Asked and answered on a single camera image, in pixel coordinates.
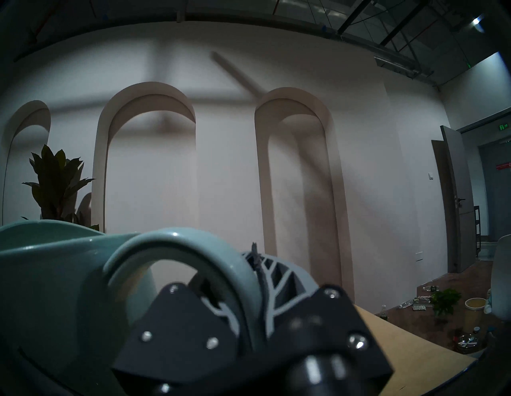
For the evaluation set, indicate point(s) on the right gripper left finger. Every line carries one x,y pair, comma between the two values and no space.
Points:
175,331

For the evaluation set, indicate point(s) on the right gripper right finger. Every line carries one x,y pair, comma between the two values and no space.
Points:
319,315

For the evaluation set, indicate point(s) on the light blue metal watering can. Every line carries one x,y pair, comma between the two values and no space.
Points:
48,299

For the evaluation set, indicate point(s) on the small leafy green floor plant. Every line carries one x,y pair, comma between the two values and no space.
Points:
446,301

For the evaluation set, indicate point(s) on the tall dark green floor plant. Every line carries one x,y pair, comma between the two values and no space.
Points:
56,187

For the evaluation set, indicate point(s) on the clear plastic bottle green label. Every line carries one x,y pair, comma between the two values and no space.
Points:
383,313

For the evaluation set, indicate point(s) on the small patterned floor box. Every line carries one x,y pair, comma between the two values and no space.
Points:
419,307

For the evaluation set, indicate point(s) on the lying clear plastic bottle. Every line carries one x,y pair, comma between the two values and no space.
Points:
430,288

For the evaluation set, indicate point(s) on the round floor dish with tools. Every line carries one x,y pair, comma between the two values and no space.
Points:
468,341

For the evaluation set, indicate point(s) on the cream yellow bucket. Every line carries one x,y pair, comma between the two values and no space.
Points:
474,315

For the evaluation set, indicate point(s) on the white spray bottle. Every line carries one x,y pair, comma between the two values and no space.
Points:
488,301

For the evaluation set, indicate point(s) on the grey open door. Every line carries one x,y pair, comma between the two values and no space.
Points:
455,199

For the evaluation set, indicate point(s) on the white swivel office chair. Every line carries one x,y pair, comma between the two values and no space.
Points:
502,279

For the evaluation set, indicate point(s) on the grey double door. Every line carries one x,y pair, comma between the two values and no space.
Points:
497,199

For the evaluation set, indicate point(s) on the red door sign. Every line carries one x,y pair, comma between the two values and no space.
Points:
504,165

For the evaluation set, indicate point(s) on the bright ceiling spot lamp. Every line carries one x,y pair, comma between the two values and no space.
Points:
478,22

